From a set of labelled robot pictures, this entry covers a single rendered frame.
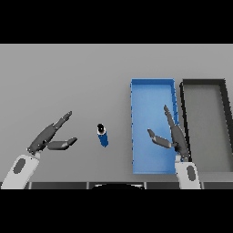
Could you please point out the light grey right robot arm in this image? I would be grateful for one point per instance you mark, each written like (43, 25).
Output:
(188, 174)

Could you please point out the blue pipe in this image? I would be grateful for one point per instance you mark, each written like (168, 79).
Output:
(102, 136)

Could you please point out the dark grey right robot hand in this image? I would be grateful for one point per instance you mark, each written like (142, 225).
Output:
(179, 138)

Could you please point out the dark grey bin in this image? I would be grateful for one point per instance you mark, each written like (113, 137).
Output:
(209, 127)

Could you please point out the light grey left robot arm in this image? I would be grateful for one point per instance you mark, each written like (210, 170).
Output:
(19, 171)

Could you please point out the blue bin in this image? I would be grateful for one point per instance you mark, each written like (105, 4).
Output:
(151, 127)

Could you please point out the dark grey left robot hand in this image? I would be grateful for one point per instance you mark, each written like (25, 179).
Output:
(45, 136)

